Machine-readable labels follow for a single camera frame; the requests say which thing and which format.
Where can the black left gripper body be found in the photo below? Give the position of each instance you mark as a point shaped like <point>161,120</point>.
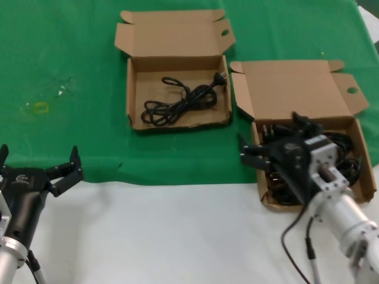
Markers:
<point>25,195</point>

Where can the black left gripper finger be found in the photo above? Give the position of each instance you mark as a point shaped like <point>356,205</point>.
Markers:
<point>69,173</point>
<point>3,158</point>

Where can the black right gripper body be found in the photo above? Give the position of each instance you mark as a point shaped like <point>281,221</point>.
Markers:
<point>291,165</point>

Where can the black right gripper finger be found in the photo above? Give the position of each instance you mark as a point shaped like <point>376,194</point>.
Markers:
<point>253,155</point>
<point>306,122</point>

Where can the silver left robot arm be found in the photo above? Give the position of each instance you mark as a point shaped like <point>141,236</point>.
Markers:
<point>7,260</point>

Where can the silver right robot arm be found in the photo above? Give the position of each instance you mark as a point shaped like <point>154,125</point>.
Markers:
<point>346,216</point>

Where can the open brown cardboard box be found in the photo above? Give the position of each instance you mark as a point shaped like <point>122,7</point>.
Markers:
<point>177,41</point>
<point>290,94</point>

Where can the yellow tape square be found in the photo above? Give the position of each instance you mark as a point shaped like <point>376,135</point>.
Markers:
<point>41,107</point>

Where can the green table cloth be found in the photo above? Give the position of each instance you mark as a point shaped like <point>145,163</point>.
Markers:
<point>74,44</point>

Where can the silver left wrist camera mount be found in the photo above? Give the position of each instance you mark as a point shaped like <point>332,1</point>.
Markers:
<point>3,217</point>

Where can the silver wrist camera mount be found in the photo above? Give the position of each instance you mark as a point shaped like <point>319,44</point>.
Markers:
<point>3,217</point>
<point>325,159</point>

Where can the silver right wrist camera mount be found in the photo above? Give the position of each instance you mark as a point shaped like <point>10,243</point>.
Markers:
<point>325,159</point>

